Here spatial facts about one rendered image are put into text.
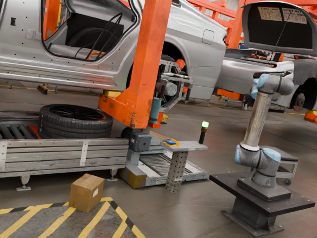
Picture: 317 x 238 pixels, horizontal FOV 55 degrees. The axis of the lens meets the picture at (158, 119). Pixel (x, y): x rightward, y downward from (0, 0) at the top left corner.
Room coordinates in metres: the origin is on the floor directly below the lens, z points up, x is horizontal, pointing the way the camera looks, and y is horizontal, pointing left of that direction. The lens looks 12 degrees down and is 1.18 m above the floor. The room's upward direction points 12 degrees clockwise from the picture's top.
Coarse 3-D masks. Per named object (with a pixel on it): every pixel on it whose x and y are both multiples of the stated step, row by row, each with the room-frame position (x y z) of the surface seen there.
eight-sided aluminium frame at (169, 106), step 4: (160, 60) 3.13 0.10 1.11; (164, 60) 3.16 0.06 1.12; (164, 64) 3.17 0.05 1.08; (168, 64) 3.20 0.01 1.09; (172, 64) 3.23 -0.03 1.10; (176, 64) 3.26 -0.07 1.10; (176, 68) 3.27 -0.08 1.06; (176, 72) 3.34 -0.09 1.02; (180, 84) 3.36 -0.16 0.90; (180, 88) 3.34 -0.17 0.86; (176, 92) 3.38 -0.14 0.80; (180, 92) 3.35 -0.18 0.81; (176, 96) 3.37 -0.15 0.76; (180, 96) 3.36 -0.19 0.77; (172, 100) 3.35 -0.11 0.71; (176, 100) 3.33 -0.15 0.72; (168, 104) 3.33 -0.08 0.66; (172, 104) 3.30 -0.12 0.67; (160, 108) 3.21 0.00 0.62; (164, 108) 3.25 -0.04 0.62; (168, 108) 3.27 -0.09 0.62
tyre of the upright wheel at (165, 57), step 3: (162, 54) 3.25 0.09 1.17; (162, 57) 3.24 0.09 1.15; (165, 57) 3.27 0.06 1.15; (168, 57) 3.29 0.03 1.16; (171, 57) 3.33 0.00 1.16; (168, 60) 3.30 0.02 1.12; (171, 60) 3.32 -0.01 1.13; (174, 60) 3.35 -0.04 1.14; (132, 66) 3.18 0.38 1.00; (132, 69) 3.15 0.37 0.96; (129, 72) 3.16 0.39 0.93; (129, 75) 3.14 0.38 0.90; (129, 78) 3.14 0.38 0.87; (126, 81) 3.17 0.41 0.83; (129, 81) 3.12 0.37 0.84; (177, 81) 3.42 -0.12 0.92; (126, 84) 3.16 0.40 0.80; (129, 84) 3.12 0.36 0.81; (177, 84) 3.43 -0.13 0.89; (126, 87) 3.16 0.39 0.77; (174, 96) 3.42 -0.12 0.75; (171, 99) 3.40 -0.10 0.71
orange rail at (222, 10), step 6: (186, 0) 10.50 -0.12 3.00; (192, 0) 10.62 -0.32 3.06; (198, 0) 10.76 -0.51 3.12; (204, 0) 10.91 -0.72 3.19; (222, 0) 11.44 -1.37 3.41; (198, 6) 12.43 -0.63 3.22; (204, 6) 10.94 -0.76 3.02; (210, 6) 11.10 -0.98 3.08; (216, 6) 11.25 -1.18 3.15; (222, 6) 11.43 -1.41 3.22; (222, 12) 11.46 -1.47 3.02; (228, 12) 11.63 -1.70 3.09; (234, 12) 11.81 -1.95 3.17; (234, 18) 12.10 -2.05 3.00
